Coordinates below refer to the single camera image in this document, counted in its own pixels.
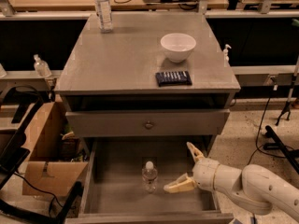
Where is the black stand leg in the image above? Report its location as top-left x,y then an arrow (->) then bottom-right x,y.
263,126 -> 299,174

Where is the grey wooden drawer cabinet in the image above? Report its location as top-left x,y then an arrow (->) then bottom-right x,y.
54,12 -> 241,224

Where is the open cardboard box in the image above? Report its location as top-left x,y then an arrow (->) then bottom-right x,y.
23,102 -> 88,196

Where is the closed grey top drawer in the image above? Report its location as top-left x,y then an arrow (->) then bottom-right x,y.
66,109 -> 230,137

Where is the black floor cable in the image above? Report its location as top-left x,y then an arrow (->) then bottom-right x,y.
246,77 -> 299,166

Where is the open grey middle drawer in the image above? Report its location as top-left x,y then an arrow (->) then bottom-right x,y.
65,141 -> 234,224

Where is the small clear water bottle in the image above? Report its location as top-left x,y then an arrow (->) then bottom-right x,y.
142,161 -> 158,193

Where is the tall labelled water bottle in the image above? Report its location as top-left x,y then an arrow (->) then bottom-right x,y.
94,0 -> 113,33

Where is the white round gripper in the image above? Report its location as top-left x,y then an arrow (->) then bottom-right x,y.
164,142 -> 220,193

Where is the small white pump bottle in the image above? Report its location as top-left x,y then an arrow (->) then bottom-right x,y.
223,44 -> 232,63

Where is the dark blue snack packet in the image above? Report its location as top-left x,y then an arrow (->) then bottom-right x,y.
155,71 -> 192,87

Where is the white ceramic bowl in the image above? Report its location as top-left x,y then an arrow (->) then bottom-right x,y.
160,33 -> 196,63

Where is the clear sanitizer bottle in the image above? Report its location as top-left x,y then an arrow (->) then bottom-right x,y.
34,54 -> 51,77

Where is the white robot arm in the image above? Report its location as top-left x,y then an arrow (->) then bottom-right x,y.
164,142 -> 299,222

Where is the black tripod stand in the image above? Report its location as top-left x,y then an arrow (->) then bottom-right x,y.
276,58 -> 299,125

